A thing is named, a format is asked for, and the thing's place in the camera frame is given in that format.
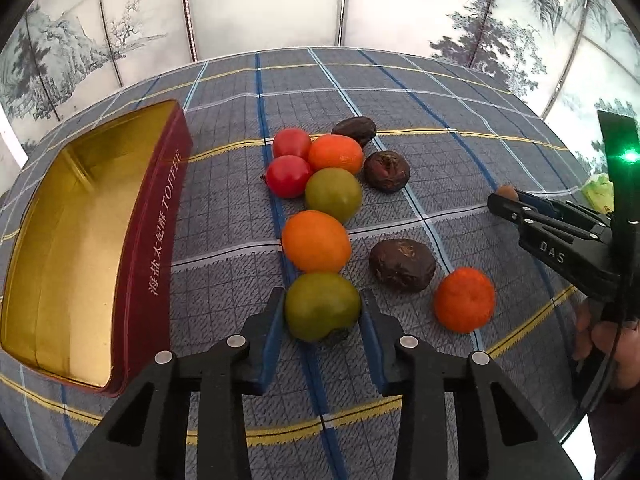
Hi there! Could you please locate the small brown longan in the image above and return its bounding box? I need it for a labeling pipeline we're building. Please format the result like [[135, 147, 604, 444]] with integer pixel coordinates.
[[496, 184, 520, 202]]

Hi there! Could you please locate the orange mandarin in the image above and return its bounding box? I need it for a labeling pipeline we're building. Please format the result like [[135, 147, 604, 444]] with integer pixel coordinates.
[[433, 268, 496, 334]]

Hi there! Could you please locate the dark brown fruit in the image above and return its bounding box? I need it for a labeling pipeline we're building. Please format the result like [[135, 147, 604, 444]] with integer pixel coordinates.
[[369, 238, 436, 292], [331, 116, 378, 148], [363, 151, 410, 193]]

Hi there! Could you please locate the green fruit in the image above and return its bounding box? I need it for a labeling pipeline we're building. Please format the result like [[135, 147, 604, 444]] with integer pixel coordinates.
[[305, 168, 362, 224], [284, 272, 361, 344]]

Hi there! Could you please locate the orange fruit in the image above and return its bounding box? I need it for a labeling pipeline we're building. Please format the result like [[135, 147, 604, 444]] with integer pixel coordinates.
[[308, 134, 364, 174], [281, 210, 352, 273]]

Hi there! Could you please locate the red tomato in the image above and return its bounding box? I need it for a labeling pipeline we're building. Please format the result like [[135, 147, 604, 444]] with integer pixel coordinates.
[[265, 155, 312, 200], [272, 128, 311, 159]]

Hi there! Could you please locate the person's hand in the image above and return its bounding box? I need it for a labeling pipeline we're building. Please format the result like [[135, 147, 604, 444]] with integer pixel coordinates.
[[573, 299, 640, 390]]

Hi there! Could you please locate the yellow-green object behind table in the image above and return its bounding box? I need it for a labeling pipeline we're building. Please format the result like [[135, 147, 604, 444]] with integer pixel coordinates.
[[582, 174, 614, 214]]

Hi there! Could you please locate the dark brown fruit top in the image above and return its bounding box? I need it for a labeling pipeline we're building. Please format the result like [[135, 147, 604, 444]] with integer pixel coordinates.
[[331, 116, 378, 148]]

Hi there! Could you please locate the landscape painted folding screen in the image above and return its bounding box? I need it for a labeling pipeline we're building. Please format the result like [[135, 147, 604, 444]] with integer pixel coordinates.
[[1, 0, 639, 188]]

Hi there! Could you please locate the gold red toffee tin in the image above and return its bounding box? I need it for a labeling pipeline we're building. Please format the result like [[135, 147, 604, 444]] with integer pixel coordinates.
[[1, 100, 193, 396]]

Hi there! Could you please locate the plaid grey tablecloth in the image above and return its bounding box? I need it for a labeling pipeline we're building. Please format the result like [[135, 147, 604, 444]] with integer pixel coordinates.
[[1, 48, 586, 479]]

